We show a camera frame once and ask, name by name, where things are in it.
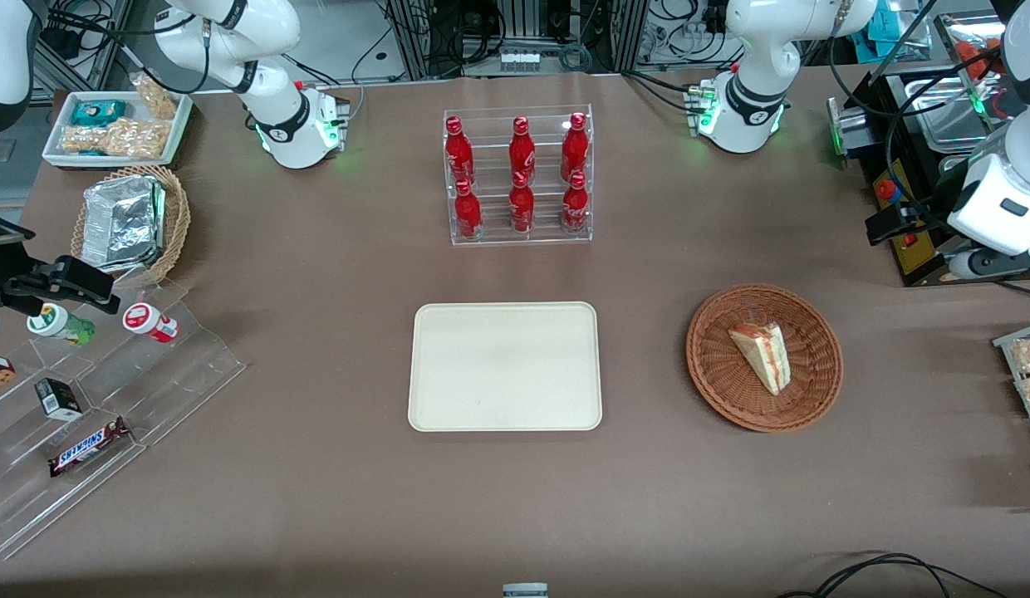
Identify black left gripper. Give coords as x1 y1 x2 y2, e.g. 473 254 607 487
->
866 201 956 248

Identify triangular sandwich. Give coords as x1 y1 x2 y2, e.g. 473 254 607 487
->
728 321 792 396

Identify light tan wicker basket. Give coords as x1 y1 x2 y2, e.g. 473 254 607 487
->
71 164 191 288

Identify white rectangular snack tray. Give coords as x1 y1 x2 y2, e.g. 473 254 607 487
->
42 90 194 169

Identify brown round wicker basket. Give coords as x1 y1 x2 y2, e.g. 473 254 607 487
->
686 284 844 434

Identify cream rectangular plastic tray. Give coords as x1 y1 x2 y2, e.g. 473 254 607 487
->
408 301 603 433

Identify black food warmer cabinet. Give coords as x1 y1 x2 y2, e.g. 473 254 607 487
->
826 10 1030 288

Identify green lidded yogurt cup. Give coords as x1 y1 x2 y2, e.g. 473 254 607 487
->
27 303 96 347

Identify red lidded yogurt cup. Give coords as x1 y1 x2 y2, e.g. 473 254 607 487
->
122 302 180 344

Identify silver foil container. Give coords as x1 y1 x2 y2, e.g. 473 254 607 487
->
81 176 167 273

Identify small black carton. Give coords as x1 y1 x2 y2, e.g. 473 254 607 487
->
34 378 83 421

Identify clear acrylic stepped stand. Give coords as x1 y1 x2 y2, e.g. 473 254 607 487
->
0 278 247 561

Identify clear bag of nuts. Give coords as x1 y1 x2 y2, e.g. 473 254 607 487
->
60 125 109 155
104 118 168 159
130 73 180 120

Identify brown snickers bar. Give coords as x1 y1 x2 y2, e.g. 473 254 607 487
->
48 416 131 478

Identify teal snack packet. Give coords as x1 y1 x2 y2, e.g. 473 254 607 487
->
71 100 127 127

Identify orange fried food pieces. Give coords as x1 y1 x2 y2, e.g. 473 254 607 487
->
955 37 1004 80

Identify teal box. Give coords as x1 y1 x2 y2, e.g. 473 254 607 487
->
866 0 911 44

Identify red cola bottle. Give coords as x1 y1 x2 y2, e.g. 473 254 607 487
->
508 116 537 179
509 172 535 233
562 170 589 233
454 180 483 240
561 112 589 179
444 116 474 185

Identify clear acrylic bottle rack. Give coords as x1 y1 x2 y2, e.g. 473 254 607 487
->
443 104 593 246

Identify black flat bracket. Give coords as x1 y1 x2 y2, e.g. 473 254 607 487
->
0 210 36 249

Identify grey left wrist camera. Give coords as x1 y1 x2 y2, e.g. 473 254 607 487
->
949 248 1030 281

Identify black floor cable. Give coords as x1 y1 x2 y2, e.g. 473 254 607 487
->
777 551 1011 598

